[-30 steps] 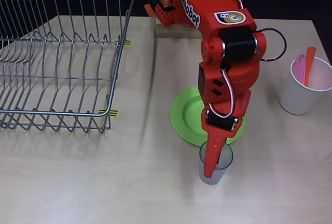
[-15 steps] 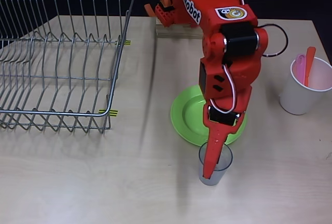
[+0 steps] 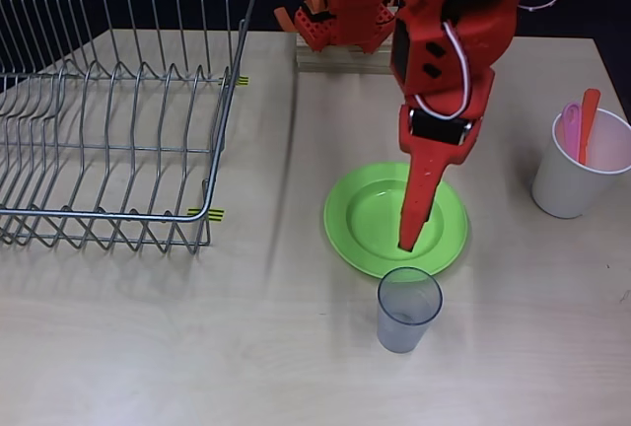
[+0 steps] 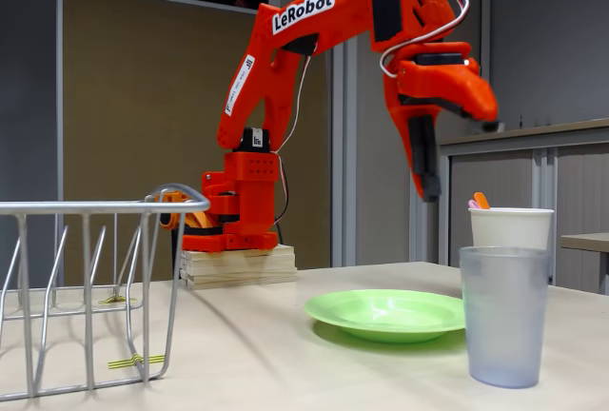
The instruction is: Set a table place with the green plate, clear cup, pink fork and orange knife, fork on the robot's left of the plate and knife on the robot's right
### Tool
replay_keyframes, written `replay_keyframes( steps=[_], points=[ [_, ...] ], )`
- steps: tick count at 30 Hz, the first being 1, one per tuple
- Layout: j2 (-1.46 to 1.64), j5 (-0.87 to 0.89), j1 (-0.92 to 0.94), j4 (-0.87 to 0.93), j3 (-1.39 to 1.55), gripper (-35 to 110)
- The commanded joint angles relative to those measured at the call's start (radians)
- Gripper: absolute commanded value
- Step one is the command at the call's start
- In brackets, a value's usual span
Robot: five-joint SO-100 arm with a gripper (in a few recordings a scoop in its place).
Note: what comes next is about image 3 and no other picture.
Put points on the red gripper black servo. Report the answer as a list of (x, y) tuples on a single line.
[(438, 146)]

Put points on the green plastic plate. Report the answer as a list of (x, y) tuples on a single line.
[(365, 219)]

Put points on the translucent grey plastic cup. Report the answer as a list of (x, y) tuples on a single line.
[(409, 327)]

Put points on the pink plastic fork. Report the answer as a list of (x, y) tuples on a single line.
[(571, 125)]

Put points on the orange plastic knife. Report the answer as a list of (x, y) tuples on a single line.
[(587, 115)]

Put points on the red robot arm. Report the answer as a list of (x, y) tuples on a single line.
[(473, 31)]

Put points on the white paper cup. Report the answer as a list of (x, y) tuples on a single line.
[(567, 184)]

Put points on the wooden base block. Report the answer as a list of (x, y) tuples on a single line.
[(345, 62)]

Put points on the short yellow black tape marker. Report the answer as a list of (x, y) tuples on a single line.
[(243, 82)]

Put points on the long yellow black tape marker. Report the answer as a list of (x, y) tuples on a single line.
[(209, 215)]

